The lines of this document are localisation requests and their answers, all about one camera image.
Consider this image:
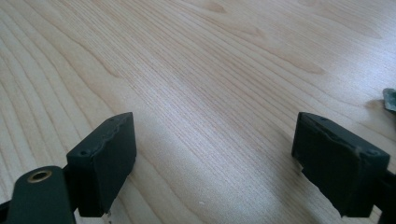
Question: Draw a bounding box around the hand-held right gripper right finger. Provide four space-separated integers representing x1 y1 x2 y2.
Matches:
290 111 391 218

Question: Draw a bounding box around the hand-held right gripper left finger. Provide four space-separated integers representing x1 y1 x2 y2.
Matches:
64 111 137 218

